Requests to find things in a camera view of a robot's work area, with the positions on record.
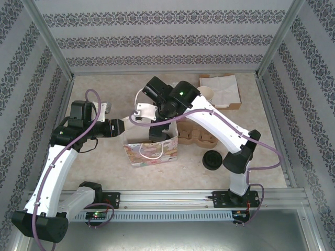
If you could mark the aluminium frame post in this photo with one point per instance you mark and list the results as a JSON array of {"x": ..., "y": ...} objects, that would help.
[
  {"x": 281, "y": 36},
  {"x": 47, "y": 36}
]

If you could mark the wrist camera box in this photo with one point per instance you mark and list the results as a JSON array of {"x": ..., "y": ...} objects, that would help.
[
  {"x": 103, "y": 111},
  {"x": 146, "y": 111}
]

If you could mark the small circuit board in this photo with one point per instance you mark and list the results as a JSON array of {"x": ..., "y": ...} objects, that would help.
[
  {"x": 239, "y": 214},
  {"x": 96, "y": 215}
]

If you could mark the aluminium frame bar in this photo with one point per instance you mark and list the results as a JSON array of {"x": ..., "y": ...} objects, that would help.
[{"x": 117, "y": 73}]

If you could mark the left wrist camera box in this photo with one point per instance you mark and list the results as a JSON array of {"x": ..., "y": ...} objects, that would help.
[{"x": 103, "y": 111}]

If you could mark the brown pulp cup carrier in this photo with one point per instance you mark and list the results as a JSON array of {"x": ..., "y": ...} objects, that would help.
[{"x": 199, "y": 136}]

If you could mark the grey sheet metal panel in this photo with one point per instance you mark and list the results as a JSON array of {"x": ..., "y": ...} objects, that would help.
[{"x": 167, "y": 238}]

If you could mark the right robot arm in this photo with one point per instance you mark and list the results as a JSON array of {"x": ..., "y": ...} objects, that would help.
[{"x": 222, "y": 125}]

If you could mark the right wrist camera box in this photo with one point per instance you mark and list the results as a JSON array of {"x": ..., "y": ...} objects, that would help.
[{"x": 146, "y": 111}]

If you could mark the white paper napkin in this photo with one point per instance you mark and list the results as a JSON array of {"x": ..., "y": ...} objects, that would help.
[{"x": 225, "y": 87}]

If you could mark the black plastic cup lid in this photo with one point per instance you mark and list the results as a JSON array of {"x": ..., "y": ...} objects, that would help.
[{"x": 213, "y": 160}]

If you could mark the aluminium mounting rail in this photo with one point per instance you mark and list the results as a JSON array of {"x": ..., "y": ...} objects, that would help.
[{"x": 167, "y": 200}]

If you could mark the cartoon print paper bag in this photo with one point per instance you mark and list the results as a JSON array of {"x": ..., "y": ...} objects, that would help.
[{"x": 131, "y": 157}]

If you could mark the brown cardboard tray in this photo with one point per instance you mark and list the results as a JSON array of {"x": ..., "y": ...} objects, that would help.
[{"x": 235, "y": 106}]

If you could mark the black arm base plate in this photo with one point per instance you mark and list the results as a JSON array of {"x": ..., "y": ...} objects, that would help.
[
  {"x": 218, "y": 200},
  {"x": 112, "y": 200}
]

